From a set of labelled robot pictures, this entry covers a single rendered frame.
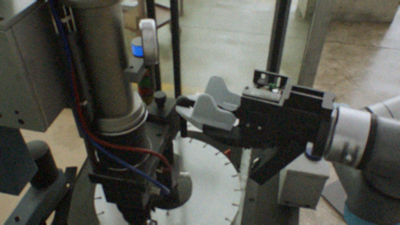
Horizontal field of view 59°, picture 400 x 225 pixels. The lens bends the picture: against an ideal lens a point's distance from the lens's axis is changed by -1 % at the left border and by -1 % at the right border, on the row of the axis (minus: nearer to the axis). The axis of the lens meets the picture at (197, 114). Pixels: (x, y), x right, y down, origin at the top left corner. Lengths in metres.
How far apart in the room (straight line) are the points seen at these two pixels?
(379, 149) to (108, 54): 0.33
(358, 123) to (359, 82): 2.57
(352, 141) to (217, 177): 0.44
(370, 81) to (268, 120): 2.64
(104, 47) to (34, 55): 0.07
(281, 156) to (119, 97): 0.23
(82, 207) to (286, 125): 0.74
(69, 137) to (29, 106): 0.91
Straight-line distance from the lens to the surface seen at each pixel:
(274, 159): 0.51
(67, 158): 1.22
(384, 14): 4.07
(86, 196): 1.11
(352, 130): 0.47
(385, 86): 3.07
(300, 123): 0.48
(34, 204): 0.74
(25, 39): 0.36
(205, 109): 0.49
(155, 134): 0.52
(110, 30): 0.38
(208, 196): 0.81
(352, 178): 0.57
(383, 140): 0.47
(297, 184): 1.00
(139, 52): 0.92
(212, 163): 0.87
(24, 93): 0.37
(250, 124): 0.47
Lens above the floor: 1.60
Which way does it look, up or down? 41 degrees down
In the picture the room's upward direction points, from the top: straight up
